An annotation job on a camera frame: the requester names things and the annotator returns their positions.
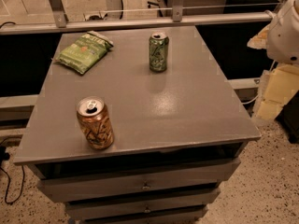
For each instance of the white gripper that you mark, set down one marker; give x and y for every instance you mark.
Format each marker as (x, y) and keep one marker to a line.
(284, 37)

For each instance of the orange soda can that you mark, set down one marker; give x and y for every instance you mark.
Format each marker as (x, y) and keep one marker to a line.
(94, 122)

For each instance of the green soda can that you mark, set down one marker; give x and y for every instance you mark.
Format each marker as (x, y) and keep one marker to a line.
(158, 51)

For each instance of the grey drawer cabinet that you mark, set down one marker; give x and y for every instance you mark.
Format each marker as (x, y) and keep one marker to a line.
(177, 134)

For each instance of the green chip bag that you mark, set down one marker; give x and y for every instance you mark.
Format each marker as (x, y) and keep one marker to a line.
(85, 52)

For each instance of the metal railing frame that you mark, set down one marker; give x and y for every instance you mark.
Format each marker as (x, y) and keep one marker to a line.
(62, 16)

